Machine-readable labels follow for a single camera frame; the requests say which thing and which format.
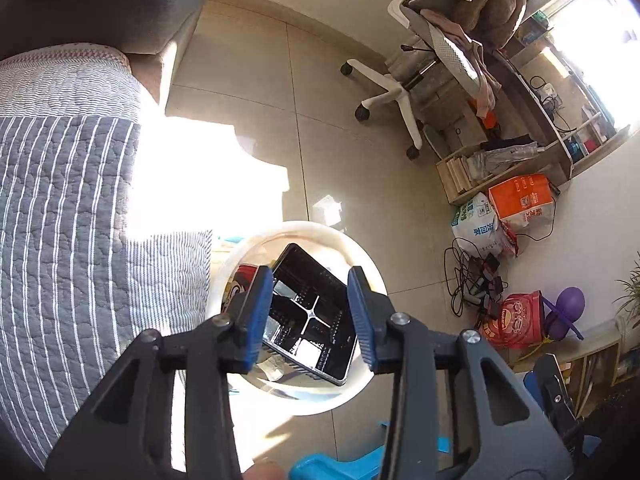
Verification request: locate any red cartoon drink can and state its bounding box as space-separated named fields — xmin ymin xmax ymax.
xmin=221 ymin=264 xmax=261 ymax=318

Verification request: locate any person's left hand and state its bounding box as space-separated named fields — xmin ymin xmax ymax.
xmin=242 ymin=461 xmax=286 ymax=480

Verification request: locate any brown fleece blanket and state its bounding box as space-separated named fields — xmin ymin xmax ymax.
xmin=401 ymin=0 xmax=528 ymax=51

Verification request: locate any grey striped quilt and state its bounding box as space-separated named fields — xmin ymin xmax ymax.
xmin=0 ymin=42 xmax=213 ymax=468

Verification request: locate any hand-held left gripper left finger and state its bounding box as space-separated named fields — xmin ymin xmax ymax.
xmin=45 ymin=264 xmax=274 ymax=480

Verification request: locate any white office chair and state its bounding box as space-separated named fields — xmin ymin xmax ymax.
xmin=341 ymin=0 xmax=501 ymax=161

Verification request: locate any red cartoon shopping bag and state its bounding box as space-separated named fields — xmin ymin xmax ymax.
xmin=480 ymin=290 xmax=547 ymax=351

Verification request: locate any wooden crate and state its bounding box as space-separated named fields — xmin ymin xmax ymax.
xmin=436 ymin=145 xmax=501 ymax=206

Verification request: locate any dark grey sofa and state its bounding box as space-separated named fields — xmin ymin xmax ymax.
xmin=0 ymin=0 xmax=226 ymax=58

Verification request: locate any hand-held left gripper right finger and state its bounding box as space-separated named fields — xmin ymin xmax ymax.
xmin=347 ymin=266 xmax=574 ymax=480

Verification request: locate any black plastic food tray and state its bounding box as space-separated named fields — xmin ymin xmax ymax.
xmin=257 ymin=243 xmax=360 ymax=387

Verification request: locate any purple balloon toy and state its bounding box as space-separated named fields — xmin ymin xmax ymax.
xmin=542 ymin=286 xmax=586 ymax=343

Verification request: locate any white waste bin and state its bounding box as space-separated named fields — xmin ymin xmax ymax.
xmin=207 ymin=220 xmax=388 ymax=416

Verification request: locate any pink garment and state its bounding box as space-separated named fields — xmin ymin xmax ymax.
xmin=422 ymin=10 xmax=501 ymax=118

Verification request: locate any green potted plant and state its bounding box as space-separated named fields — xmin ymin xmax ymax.
xmin=612 ymin=260 xmax=640 ymax=331

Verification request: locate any wooden desk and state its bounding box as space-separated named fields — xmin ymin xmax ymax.
xmin=492 ymin=10 xmax=631 ymax=181

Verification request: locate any orange plastic bag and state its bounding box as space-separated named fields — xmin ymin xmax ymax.
xmin=487 ymin=174 xmax=557 ymax=233

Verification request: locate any low wooden shelf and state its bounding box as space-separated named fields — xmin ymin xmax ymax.
xmin=515 ymin=320 xmax=640 ymax=401

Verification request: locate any white green rice bag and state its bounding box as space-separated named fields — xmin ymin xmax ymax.
xmin=451 ymin=192 xmax=516 ymax=258

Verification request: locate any tangle of black cables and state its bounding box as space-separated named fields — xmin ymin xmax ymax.
xmin=444 ymin=237 xmax=508 ymax=318

